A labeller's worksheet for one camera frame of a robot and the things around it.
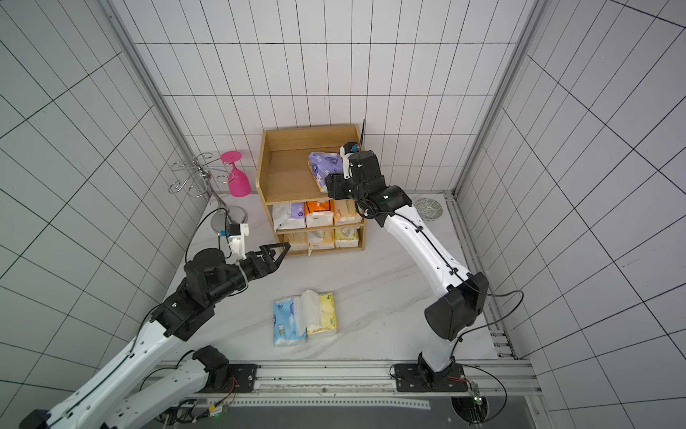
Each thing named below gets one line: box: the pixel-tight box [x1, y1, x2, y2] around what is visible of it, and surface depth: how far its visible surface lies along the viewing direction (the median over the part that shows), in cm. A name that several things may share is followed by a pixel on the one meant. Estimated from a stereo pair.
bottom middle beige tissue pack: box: [307, 228, 335, 255], surface depth 98 cm
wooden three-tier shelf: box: [256, 124, 373, 256], surface depth 87 cm
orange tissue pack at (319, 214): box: [305, 200, 335, 228], surface depth 85 cm
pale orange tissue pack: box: [329, 198, 364, 227], surface depth 87 cm
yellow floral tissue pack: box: [299, 289, 338, 335], surface depth 81 cm
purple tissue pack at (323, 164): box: [307, 151, 343, 194], surface depth 79 cm
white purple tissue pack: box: [271, 201, 306, 232], surface depth 85 cm
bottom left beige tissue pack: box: [282, 232, 310, 253], surface depth 98 cm
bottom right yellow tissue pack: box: [334, 227, 360, 248], surface depth 99 cm
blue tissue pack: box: [273, 298, 309, 346], surface depth 80 cm
